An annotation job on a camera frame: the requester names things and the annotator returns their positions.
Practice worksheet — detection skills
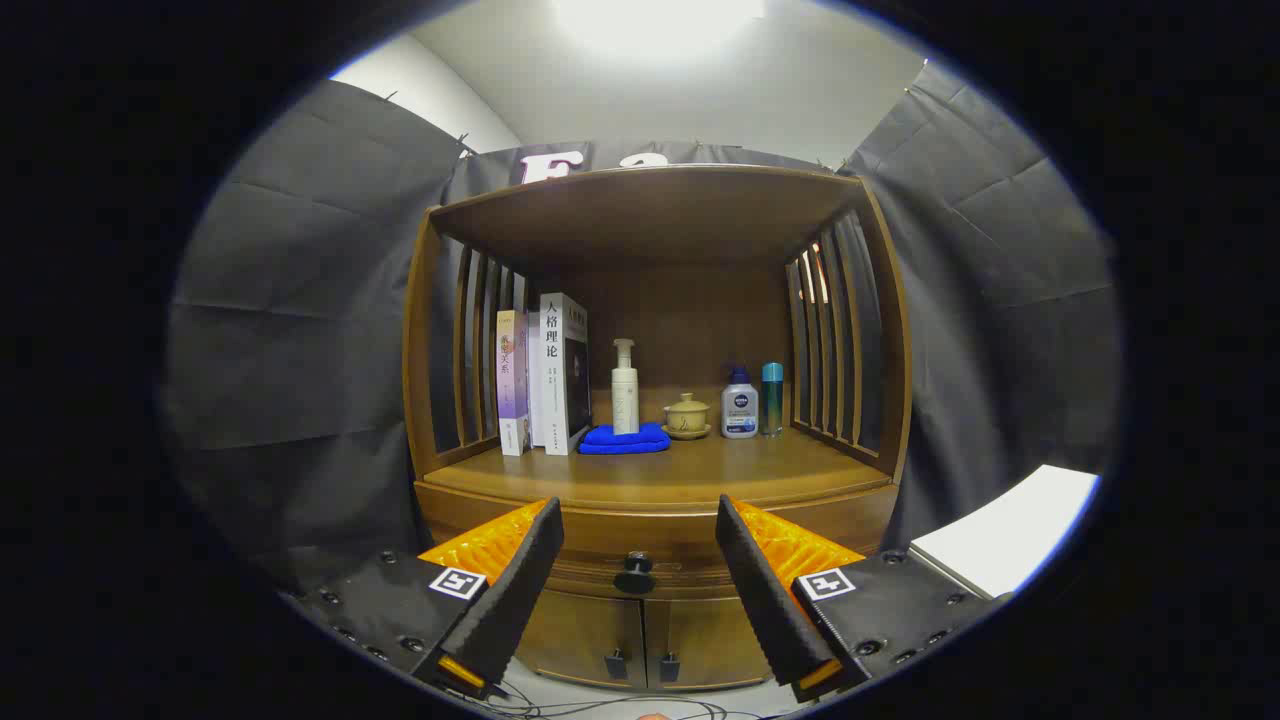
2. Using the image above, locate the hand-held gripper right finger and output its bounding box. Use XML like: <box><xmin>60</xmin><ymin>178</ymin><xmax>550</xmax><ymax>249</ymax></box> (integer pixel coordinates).
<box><xmin>714</xmin><ymin>494</ymin><xmax>1011</xmax><ymax>703</ymax></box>

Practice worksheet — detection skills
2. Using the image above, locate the wooden cabinet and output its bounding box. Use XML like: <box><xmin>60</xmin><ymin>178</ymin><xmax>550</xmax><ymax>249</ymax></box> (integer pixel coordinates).
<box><xmin>402</xmin><ymin>165</ymin><xmax>913</xmax><ymax>693</ymax></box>

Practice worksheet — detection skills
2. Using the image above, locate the blue folded cloth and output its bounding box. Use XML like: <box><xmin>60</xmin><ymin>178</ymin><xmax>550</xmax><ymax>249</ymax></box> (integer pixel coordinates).
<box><xmin>578</xmin><ymin>422</ymin><xmax>672</xmax><ymax>456</ymax></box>

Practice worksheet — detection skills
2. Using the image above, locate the purple book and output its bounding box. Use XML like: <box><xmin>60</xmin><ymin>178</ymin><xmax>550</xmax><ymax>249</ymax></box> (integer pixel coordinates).
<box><xmin>496</xmin><ymin>308</ymin><xmax>531</xmax><ymax>457</ymax></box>

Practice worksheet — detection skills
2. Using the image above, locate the slim teal bottle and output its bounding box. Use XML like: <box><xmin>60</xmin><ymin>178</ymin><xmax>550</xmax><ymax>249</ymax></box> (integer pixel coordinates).
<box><xmin>761</xmin><ymin>362</ymin><xmax>786</xmax><ymax>437</ymax></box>

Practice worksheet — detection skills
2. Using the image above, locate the white book with portrait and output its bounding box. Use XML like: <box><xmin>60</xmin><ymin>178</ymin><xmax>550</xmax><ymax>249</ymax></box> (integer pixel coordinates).
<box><xmin>538</xmin><ymin>292</ymin><xmax>593</xmax><ymax>457</ymax></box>

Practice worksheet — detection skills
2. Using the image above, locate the white bottle with blue cap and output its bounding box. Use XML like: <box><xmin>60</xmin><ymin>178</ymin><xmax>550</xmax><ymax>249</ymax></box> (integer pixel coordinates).
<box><xmin>721</xmin><ymin>366</ymin><xmax>760</xmax><ymax>440</ymax></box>

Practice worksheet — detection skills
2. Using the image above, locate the wooden drawer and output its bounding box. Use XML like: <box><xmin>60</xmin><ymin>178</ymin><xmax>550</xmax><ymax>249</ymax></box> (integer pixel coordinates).
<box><xmin>415</xmin><ymin>482</ymin><xmax>899</xmax><ymax>601</ymax></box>

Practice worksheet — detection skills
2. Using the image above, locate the black backdrop cloth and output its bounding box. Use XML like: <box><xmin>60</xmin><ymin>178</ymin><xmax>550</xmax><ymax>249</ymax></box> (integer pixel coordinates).
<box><xmin>165</xmin><ymin>60</ymin><xmax>1121</xmax><ymax>591</ymax></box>

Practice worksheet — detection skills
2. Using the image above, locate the wooden countertop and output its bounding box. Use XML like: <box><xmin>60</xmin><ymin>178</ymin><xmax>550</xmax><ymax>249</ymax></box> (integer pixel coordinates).
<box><xmin>423</xmin><ymin>425</ymin><xmax>893</xmax><ymax>511</ymax></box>

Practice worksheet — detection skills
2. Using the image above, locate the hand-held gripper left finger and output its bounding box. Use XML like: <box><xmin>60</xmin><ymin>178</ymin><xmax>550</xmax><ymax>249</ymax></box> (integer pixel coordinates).
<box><xmin>285</xmin><ymin>497</ymin><xmax>565</xmax><ymax>701</ymax></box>

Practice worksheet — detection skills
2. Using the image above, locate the yellow lidded teacup with saucer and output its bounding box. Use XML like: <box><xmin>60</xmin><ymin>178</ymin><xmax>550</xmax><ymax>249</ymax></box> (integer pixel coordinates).
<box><xmin>662</xmin><ymin>392</ymin><xmax>713</xmax><ymax>441</ymax></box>

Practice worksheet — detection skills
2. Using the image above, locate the white grey appliance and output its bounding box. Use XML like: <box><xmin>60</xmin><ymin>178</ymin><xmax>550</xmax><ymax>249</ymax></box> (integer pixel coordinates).
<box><xmin>908</xmin><ymin>464</ymin><xmax>1101</xmax><ymax>601</ymax></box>

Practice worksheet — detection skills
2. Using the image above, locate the white pump bottle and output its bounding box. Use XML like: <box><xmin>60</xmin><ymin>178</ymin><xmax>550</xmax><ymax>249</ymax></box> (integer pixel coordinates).
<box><xmin>611</xmin><ymin>338</ymin><xmax>641</xmax><ymax>436</ymax></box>

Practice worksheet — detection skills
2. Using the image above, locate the wooden cabinet door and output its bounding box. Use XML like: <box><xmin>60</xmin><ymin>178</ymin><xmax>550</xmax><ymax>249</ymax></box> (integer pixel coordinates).
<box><xmin>645</xmin><ymin>597</ymin><xmax>776</xmax><ymax>691</ymax></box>
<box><xmin>515</xmin><ymin>590</ymin><xmax>646</xmax><ymax>689</ymax></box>

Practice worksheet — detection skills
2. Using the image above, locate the black drawer knob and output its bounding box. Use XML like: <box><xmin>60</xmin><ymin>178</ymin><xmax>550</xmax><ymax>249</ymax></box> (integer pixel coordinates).
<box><xmin>613</xmin><ymin>550</ymin><xmax>658</xmax><ymax>597</ymax></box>

